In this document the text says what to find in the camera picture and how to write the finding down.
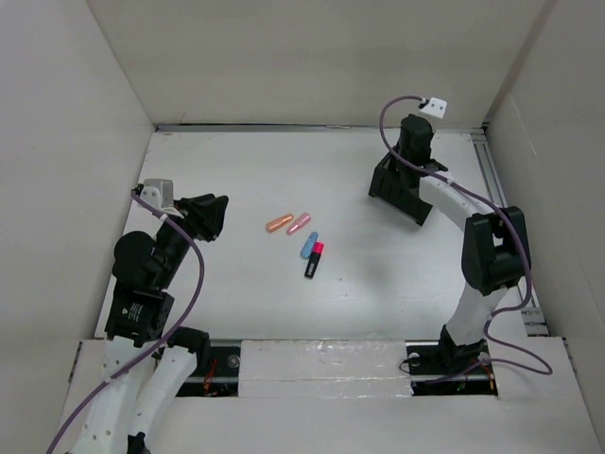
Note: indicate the black two-compartment organizer box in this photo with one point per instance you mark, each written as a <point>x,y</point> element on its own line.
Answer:
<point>397,187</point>

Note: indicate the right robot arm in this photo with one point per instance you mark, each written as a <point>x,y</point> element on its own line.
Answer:
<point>491,260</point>

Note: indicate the orange translucent cap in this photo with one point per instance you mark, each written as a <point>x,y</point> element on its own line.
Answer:
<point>279,223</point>

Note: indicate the aluminium rail right side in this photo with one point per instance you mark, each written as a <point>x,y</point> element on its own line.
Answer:
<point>531,314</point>

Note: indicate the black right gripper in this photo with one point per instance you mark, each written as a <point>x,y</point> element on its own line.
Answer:
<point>430,125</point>

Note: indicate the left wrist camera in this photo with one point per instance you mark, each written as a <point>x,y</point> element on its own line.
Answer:
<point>156,193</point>

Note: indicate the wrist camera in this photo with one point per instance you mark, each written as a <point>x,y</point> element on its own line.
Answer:
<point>434,106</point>
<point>156,193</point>

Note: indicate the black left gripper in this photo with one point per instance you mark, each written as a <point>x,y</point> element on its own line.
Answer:
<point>203,213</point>

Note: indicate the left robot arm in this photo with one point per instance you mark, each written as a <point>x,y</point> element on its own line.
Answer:
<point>146,363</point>

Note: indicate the pink translucent cap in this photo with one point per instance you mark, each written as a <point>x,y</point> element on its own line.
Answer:
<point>298,223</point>

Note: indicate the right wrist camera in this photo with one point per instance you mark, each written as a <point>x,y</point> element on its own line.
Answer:
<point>434,106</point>

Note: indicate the blue translucent cap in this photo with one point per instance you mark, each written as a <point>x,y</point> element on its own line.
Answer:
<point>309,244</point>

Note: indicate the aluminium rail back edge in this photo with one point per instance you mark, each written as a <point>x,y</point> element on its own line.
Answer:
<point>168,127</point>

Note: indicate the pink cap black highlighter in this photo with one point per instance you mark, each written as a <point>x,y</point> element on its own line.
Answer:
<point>313,260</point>

